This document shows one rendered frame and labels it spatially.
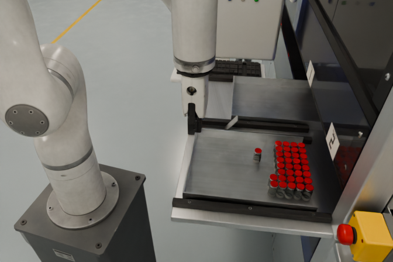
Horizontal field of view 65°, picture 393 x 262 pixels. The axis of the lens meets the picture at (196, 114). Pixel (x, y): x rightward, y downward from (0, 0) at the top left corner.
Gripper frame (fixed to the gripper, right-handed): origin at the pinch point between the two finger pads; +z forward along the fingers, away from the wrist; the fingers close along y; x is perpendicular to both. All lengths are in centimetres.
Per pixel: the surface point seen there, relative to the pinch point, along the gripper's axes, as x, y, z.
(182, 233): 12, 36, 110
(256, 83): -18, 54, 21
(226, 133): -7.8, 19.7, 19.9
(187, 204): 1.0, -8.1, 20.6
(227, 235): -13, 37, 110
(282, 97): -28, 46, 22
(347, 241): -32.6, -19.9, 10.2
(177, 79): 17, 66, 30
